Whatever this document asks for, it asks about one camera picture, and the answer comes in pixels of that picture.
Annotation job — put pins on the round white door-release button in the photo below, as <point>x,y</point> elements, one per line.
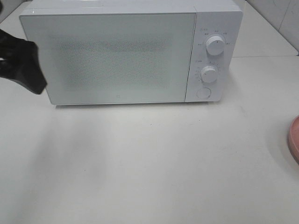
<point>204,93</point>

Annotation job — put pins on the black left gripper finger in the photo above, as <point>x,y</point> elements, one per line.
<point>16,49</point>
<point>26,73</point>

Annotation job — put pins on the pink round plate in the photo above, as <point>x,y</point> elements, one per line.
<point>293,139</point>

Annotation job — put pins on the white microwave door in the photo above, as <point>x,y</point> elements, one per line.
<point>111,59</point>

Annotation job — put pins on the white microwave oven body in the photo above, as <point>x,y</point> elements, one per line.
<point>221,17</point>

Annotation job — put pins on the white microwave knob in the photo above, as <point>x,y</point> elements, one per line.
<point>215,45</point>
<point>209,74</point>

